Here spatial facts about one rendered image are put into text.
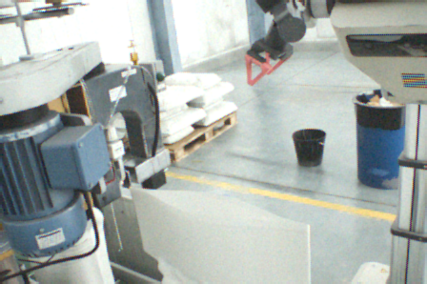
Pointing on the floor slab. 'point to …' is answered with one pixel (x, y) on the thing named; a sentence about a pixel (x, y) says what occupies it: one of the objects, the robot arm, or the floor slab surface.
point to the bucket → (309, 146)
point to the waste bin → (378, 140)
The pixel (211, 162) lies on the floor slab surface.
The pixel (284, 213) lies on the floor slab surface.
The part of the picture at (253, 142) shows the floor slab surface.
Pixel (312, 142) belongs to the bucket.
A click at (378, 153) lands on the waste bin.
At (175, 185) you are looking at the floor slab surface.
